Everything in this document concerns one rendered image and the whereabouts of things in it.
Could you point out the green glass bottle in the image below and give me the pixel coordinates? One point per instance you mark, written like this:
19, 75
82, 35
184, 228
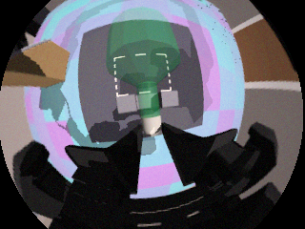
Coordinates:
142, 51

